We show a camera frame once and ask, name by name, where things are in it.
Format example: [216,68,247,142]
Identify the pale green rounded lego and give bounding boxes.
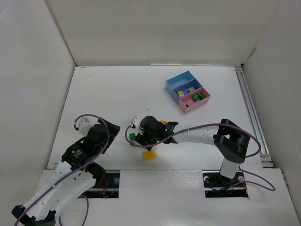
[177,91,185,97]

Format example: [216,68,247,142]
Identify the dark green stepped lego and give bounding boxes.
[195,93,205,100]

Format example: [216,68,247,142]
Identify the dark green lego brick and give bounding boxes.
[192,94,198,102]

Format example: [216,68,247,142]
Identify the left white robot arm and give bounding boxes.
[12,114,120,226]

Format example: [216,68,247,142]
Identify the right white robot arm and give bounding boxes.
[131,116,250,179]

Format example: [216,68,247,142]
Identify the small dark green lego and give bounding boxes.
[129,133,136,141]

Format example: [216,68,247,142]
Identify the yellow large lego brick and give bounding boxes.
[143,151,157,161]

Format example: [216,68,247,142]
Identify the dark blue container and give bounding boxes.
[172,79,203,104]

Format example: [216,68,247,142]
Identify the light blue container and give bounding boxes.
[166,71,195,95]

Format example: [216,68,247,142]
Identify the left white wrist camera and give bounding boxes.
[74,117,93,137]

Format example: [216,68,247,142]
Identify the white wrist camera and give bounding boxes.
[74,117,93,137]
[130,116,142,130]

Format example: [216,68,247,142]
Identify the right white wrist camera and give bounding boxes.
[130,116,142,130]

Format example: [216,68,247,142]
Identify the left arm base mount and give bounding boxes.
[82,170,120,199]

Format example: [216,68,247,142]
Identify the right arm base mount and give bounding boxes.
[202,170,249,198]

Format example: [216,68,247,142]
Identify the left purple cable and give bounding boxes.
[13,114,111,226]

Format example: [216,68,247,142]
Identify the purple cable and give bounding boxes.
[13,114,111,226]
[124,123,276,192]

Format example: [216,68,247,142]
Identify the aluminium rail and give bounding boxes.
[234,66,269,154]

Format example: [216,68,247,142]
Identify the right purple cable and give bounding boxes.
[124,123,276,192]

